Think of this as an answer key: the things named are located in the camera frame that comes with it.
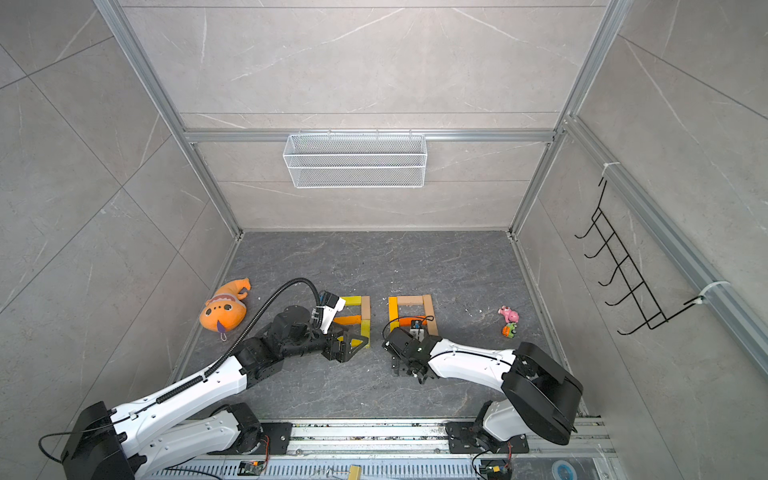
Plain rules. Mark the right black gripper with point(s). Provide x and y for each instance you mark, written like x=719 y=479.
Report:
x=398 y=366

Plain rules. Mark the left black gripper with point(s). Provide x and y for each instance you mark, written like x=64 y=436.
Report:
x=344 y=353

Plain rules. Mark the orange block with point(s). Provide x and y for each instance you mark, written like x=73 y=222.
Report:
x=348 y=320
x=417 y=322

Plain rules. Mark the yellow-green block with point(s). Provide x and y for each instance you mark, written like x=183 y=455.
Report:
x=365 y=327

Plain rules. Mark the orange-yellow block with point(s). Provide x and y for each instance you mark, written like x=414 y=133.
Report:
x=393 y=308

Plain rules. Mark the tan block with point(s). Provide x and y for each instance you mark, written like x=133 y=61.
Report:
x=432 y=327
x=365 y=309
x=410 y=300
x=428 y=307

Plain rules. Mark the tan block top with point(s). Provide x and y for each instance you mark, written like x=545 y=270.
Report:
x=432 y=327

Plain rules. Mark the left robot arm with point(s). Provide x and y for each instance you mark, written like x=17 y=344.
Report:
x=190 y=418

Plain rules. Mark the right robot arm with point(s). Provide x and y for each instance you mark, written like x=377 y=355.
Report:
x=541 y=396

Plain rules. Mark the small orange green toy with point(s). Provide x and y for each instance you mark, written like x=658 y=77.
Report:
x=509 y=330

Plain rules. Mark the pink pig toy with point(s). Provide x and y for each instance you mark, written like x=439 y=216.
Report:
x=510 y=316

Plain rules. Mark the orange plush toy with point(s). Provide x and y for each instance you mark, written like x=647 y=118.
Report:
x=225 y=310

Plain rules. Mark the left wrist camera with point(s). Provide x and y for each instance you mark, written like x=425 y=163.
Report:
x=326 y=310

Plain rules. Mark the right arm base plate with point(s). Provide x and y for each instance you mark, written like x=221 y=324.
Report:
x=472 y=437

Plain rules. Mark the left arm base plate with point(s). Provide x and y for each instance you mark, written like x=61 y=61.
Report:
x=256 y=437

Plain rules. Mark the aluminium rail frame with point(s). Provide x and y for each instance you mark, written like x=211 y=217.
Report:
x=405 y=449

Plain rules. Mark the white wire mesh basket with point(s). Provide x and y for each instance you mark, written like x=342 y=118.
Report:
x=356 y=160

